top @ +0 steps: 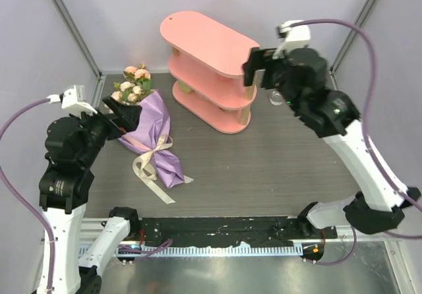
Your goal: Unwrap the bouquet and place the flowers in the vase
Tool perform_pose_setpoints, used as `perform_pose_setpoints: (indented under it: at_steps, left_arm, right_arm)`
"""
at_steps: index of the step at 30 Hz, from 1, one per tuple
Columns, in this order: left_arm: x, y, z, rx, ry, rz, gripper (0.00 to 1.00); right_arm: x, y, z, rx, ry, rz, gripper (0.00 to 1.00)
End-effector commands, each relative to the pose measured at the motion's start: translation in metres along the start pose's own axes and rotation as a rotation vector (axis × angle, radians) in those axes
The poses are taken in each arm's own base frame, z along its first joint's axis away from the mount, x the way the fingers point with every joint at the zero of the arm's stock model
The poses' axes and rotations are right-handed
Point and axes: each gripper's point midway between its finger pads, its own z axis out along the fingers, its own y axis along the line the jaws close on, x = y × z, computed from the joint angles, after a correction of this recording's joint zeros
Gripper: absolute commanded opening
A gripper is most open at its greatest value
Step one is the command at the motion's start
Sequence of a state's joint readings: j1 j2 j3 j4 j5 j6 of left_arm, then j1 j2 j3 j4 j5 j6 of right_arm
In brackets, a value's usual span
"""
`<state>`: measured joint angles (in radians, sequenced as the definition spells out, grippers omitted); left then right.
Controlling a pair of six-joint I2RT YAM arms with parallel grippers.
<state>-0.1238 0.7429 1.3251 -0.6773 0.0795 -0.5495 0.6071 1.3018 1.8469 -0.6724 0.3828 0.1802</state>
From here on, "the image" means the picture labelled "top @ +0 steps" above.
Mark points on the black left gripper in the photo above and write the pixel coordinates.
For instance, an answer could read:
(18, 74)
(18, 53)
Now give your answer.
(128, 119)

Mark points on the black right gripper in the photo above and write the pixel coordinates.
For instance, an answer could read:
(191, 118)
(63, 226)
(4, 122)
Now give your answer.
(256, 61)

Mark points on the purple wrapping paper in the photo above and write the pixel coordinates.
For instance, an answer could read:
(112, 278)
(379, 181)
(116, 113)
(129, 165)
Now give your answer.
(155, 121)

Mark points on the pink flower bouquet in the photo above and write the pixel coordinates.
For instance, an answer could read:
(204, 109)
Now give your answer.
(136, 87)

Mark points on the cream ribbon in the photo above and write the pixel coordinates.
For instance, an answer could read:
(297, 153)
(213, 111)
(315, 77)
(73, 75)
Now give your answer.
(144, 166)

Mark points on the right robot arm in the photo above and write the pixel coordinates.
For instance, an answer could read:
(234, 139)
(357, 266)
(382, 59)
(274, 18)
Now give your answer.
(300, 77)

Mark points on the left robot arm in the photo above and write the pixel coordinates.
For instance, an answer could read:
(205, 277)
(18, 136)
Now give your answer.
(73, 144)

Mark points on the clear glass vase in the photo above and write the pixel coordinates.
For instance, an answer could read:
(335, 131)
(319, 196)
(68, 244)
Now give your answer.
(276, 98)

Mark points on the pink three-tier shelf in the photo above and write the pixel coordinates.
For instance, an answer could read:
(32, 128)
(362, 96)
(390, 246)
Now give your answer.
(206, 61)

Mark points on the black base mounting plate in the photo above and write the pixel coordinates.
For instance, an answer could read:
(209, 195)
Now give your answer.
(222, 232)

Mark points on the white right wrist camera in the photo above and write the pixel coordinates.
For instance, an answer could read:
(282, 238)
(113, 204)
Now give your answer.
(292, 37)

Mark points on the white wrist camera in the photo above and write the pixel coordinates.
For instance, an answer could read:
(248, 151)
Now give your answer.
(292, 37)
(73, 102)

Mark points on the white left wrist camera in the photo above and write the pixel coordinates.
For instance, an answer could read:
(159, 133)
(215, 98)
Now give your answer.
(73, 102)

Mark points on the white slotted cable duct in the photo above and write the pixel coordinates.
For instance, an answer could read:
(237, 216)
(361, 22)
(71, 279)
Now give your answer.
(242, 250)

